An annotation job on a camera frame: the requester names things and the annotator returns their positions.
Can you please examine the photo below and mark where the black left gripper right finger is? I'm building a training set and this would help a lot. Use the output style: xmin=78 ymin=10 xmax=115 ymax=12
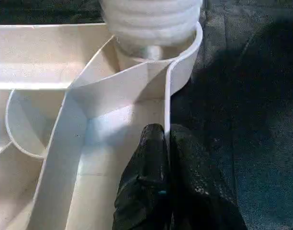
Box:
xmin=169 ymin=124 xmax=248 ymax=230

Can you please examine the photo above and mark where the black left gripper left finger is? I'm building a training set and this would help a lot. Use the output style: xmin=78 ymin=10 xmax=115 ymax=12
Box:
xmin=112 ymin=123 xmax=171 ymax=230

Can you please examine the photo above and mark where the white plastic table leg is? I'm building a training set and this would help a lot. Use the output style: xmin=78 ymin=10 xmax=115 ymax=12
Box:
xmin=99 ymin=0 xmax=203 ymax=59

